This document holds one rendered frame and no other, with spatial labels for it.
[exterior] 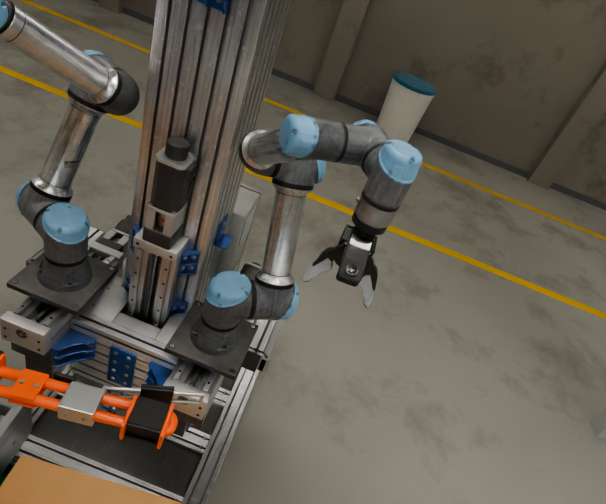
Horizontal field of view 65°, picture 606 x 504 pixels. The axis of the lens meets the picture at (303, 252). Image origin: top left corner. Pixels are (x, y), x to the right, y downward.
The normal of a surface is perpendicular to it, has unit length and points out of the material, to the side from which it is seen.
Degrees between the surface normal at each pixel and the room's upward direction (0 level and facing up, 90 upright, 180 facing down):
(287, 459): 0
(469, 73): 90
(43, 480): 0
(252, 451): 0
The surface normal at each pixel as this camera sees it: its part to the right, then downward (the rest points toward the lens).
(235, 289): 0.18, -0.75
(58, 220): 0.40, -0.66
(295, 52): -0.22, 0.54
